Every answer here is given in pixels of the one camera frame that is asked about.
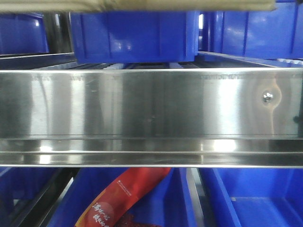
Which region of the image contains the brown cardboard carton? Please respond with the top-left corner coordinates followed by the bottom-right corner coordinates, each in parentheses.
top-left (0, 0), bottom-right (276, 13)

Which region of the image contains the blue plastic bin upper middle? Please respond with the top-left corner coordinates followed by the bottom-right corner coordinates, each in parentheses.
top-left (71, 11), bottom-right (200, 63)

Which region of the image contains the blue plastic bin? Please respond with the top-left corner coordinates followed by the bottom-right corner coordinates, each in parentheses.
top-left (199, 168), bottom-right (303, 227)
top-left (71, 11), bottom-right (200, 63)
top-left (0, 13), bottom-right (49, 55)
top-left (48, 167), bottom-right (197, 227)
top-left (0, 167), bottom-right (58, 214)
top-left (200, 0), bottom-right (303, 59)

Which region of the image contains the blue plastic bin lower middle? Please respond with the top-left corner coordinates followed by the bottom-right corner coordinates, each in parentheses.
top-left (48, 167), bottom-right (197, 227)

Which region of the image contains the red snack bag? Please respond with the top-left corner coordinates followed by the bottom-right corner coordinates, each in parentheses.
top-left (74, 167), bottom-right (171, 227)

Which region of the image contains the blue plastic bin lower right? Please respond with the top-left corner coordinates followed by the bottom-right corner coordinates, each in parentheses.
top-left (199, 168), bottom-right (303, 227)

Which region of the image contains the shiny metal screw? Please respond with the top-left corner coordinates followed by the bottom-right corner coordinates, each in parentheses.
top-left (262, 91), bottom-right (274, 103)

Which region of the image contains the blue plastic bin upper right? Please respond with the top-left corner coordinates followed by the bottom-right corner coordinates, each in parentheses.
top-left (200, 0), bottom-right (303, 59)

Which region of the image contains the blue plastic bin upper left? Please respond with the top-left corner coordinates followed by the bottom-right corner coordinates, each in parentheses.
top-left (0, 13), bottom-right (49, 55)

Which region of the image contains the blue plastic bin lower left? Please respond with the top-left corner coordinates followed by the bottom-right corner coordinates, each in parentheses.
top-left (0, 167), bottom-right (58, 214)

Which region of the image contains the stainless steel shelf rail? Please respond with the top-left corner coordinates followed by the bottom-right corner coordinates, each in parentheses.
top-left (0, 68), bottom-right (303, 168)

